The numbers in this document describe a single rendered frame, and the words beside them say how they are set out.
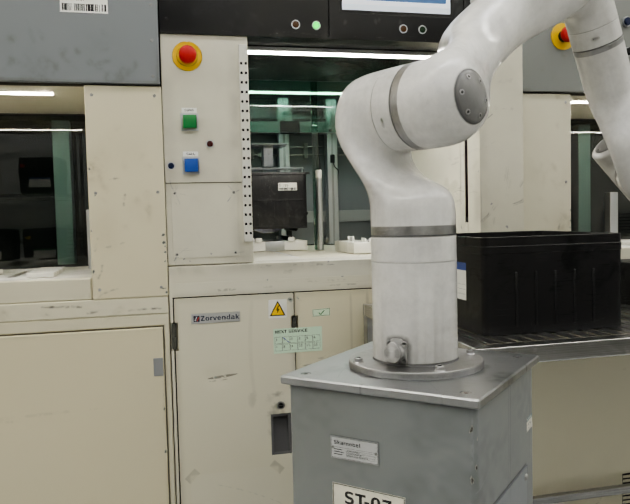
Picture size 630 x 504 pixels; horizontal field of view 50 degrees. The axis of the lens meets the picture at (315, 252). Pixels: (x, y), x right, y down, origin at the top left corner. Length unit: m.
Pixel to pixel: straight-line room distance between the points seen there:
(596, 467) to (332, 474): 1.24
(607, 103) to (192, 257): 0.94
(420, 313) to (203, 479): 0.92
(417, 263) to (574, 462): 1.22
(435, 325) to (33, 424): 1.03
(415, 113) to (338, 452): 0.45
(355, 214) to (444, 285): 1.67
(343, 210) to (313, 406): 1.70
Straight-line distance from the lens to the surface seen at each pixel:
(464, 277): 1.27
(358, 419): 0.90
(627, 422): 2.10
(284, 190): 2.15
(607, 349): 1.23
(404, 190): 0.92
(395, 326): 0.93
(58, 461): 1.69
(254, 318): 1.62
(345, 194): 2.59
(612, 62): 1.41
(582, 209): 2.49
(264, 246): 2.14
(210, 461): 1.69
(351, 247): 1.89
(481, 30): 1.06
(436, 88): 0.89
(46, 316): 1.62
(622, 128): 1.40
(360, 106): 0.97
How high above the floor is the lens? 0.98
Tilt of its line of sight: 3 degrees down
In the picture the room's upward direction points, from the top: 1 degrees counter-clockwise
